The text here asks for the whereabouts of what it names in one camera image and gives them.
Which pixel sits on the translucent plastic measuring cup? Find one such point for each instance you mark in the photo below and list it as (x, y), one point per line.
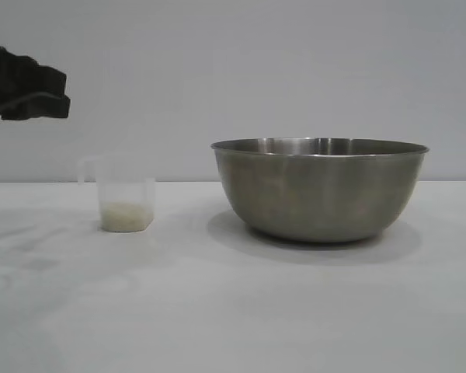
(126, 186)

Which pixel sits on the stainless steel mixing bowl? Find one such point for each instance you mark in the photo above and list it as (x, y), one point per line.
(318, 190)

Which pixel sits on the white uncooked rice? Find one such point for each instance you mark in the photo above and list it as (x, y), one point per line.
(125, 217)

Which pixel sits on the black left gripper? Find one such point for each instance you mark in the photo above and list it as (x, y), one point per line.
(19, 85)

